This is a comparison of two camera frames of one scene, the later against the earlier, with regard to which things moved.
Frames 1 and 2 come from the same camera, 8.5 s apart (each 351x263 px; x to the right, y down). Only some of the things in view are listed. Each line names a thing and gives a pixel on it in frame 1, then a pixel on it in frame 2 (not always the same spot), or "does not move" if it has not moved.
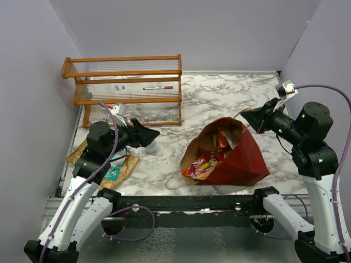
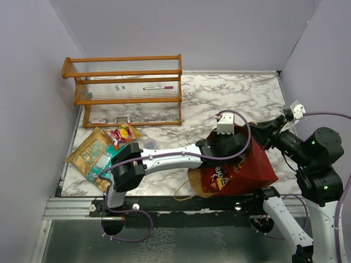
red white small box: (96, 119) does not move
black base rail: (182, 211) does not move
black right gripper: (260, 118) -> (262, 131)
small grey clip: (87, 93) does not move
